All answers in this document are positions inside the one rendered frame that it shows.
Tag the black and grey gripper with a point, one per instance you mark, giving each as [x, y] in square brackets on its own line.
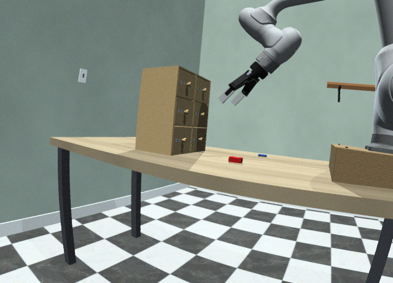
[247, 79]

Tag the small wooden chest of drawers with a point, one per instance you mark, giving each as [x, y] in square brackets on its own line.
[156, 110]

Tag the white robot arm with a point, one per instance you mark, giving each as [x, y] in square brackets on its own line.
[280, 45]

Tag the red nine-volt battery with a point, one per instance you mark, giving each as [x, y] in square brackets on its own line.
[235, 160]

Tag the brown wooden drawer front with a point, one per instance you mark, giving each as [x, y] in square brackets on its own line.
[198, 139]
[200, 114]
[182, 115]
[202, 90]
[186, 84]
[181, 139]

